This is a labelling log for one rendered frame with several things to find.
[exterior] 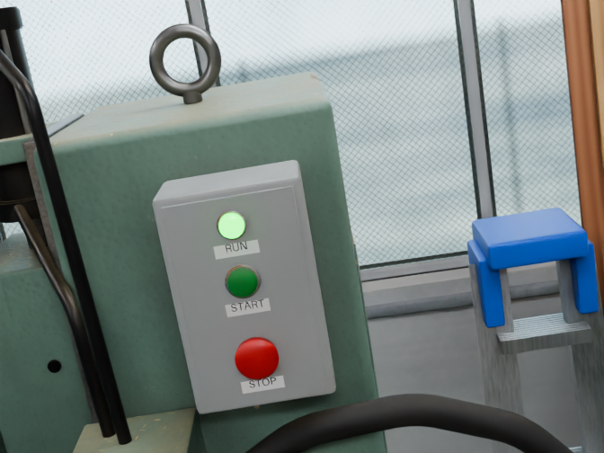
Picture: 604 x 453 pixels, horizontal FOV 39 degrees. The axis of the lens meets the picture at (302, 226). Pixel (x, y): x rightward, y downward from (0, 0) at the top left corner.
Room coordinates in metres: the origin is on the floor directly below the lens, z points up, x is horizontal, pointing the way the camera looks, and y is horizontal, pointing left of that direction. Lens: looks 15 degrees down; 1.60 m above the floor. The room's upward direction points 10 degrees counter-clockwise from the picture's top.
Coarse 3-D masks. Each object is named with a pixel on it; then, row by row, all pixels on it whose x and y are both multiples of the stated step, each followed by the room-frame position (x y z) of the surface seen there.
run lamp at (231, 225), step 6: (228, 210) 0.55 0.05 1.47; (234, 210) 0.55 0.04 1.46; (222, 216) 0.55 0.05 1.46; (228, 216) 0.55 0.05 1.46; (234, 216) 0.55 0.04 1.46; (240, 216) 0.55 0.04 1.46; (222, 222) 0.55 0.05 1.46; (228, 222) 0.54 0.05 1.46; (234, 222) 0.54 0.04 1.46; (240, 222) 0.54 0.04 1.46; (246, 222) 0.55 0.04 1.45; (222, 228) 0.54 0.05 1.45; (228, 228) 0.54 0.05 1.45; (234, 228) 0.54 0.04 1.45; (240, 228) 0.54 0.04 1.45; (222, 234) 0.55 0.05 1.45; (228, 234) 0.54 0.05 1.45; (234, 234) 0.54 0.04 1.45; (240, 234) 0.55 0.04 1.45
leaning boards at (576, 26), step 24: (576, 0) 1.83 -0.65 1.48; (600, 0) 1.80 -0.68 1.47; (576, 24) 1.83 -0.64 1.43; (600, 24) 1.79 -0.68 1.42; (576, 48) 1.83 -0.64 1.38; (600, 48) 1.79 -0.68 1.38; (576, 72) 1.82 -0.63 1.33; (600, 72) 1.79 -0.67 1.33; (576, 96) 1.82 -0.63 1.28; (600, 96) 1.79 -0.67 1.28; (576, 120) 1.82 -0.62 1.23; (600, 120) 1.78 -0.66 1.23; (576, 144) 1.82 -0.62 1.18; (600, 144) 1.79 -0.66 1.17; (576, 168) 1.83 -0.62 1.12; (600, 168) 1.81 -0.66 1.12; (600, 192) 1.81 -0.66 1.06; (600, 216) 1.80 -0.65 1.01; (600, 240) 1.80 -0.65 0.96; (600, 264) 1.80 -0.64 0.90; (600, 288) 1.80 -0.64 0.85
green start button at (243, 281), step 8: (240, 264) 0.55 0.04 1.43; (232, 272) 0.55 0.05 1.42; (240, 272) 0.54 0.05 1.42; (248, 272) 0.55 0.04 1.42; (256, 272) 0.55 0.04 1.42; (232, 280) 0.54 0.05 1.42; (240, 280) 0.54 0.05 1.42; (248, 280) 0.54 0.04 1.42; (256, 280) 0.55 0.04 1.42; (232, 288) 0.54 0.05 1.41; (240, 288) 0.54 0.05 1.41; (248, 288) 0.54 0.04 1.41; (256, 288) 0.55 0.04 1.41; (240, 296) 0.55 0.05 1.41; (248, 296) 0.55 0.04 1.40
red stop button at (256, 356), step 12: (240, 348) 0.54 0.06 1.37; (252, 348) 0.54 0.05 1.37; (264, 348) 0.54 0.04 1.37; (276, 348) 0.55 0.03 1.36; (240, 360) 0.54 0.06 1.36; (252, 360) 0.54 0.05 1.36; (264, 360) 0.54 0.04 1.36; (276, 360) 0.54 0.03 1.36; (240, 372) 0.54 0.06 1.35; (252, 372) 0.54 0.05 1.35; (264, 372) 0.54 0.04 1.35
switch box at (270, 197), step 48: (192, 192) 0.56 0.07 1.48; (240, 192) 0.55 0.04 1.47; (288, 192) 0.55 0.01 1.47; (192, 240) 0.55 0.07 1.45; (240, 240) 0.55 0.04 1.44; (288, 240) 0.55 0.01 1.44; (192, 288) 0.55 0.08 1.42; (288, 288) 0.55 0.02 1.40; (192, 336) 0.55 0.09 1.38; (240, 336) 0.55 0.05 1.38; (288, 336) 0.55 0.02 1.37; (192, 384) 0.55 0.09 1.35; (240, 384) 0.55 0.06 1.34; (288, 384) 0.55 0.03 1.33
